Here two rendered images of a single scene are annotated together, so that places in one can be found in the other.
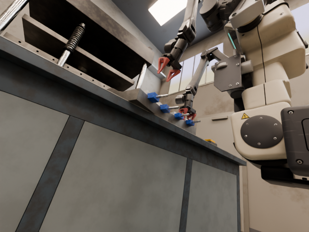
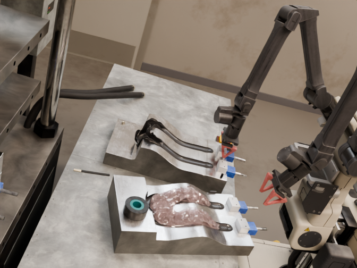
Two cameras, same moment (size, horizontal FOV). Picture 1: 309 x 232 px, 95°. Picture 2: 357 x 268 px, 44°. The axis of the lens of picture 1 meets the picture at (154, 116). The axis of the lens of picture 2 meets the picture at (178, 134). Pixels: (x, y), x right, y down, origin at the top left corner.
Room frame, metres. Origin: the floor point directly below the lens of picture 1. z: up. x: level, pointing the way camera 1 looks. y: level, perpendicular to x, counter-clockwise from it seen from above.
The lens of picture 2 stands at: (0.30, 1.31, 1.95)
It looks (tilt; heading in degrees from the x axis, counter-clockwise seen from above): 33 degrees down; 298
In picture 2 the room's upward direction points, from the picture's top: 20 degrees clockwise
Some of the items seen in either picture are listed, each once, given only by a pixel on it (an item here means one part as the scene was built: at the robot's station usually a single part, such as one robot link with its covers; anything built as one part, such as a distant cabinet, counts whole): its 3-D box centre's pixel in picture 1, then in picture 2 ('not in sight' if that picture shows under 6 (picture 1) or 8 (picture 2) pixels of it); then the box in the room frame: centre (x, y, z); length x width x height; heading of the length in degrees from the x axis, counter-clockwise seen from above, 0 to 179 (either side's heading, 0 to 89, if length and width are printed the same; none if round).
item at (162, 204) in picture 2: not in sight; (185, 206); (0.76, 0.19, 0.90); 0.26 x 0.18 x 0.08; 52
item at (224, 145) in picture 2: (185, 114); (227, 147); (0.85, -0.20, 0.95); 0.07 x 0.07 x 0.09; 35
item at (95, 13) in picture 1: (90, 53); not in sight; (1.42, 0.94, 1.75); 1.30 x 0.84 x 0.61; 125
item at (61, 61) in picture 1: (52, 78); not in sight; (1.04, 0.89, 1.10); 0.05 x 0.05 x 1.30
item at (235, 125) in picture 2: (188, 99); (236, 119); (0.87, -0.21, 1.08); 0.07 x 0.06 x 0.07; 50
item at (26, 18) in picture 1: (82, 70); not in sight; (1.47, 0.98, 1.51); 1.10 x 0.70 x 0.05; 125
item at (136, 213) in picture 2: not in sight; (135, 208); (0.84, 0.38, 0.93); 0.08 x 0.08 x 0.04
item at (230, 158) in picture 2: (191, 122); (230, 157); (0.83, -0.24, 0.89); 0.13 x 0.05 x 0.05; 35
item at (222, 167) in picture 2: (180, 116); (231, 172); (0.77, -0.15, 0.89); 0.13 x 0.05 x 0.05; 35
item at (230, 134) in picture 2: (188, 106); (232, 131); (0.87, -0.21, 1.02); 0.10 x 0.07 x 0.07; 125
